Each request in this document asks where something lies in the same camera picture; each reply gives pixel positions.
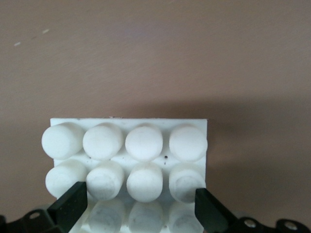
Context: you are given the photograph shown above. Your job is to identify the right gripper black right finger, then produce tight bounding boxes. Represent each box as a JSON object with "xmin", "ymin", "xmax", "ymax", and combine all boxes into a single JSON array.
[{"xmin": 194, "ymin": 187, "xmax": 240, "ymax": 233}]

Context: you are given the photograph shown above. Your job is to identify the white studded base plate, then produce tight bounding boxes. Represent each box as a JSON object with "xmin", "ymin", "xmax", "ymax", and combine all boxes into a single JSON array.
[{"xmin": 41, "ymin": 117, "xmax": 209, "ymax": 233}]

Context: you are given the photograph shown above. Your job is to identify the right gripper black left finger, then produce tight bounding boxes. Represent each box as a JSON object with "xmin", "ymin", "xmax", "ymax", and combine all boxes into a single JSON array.
[{"xmin": 47, "ymin": 181, "xmax": 88, "ymax": 233}]

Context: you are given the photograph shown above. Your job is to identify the brown table cover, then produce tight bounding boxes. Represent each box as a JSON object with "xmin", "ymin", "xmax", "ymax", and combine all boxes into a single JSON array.
[{"xmin": 0, "ymin": 0, "xmax": 311, "ymax": 233}]

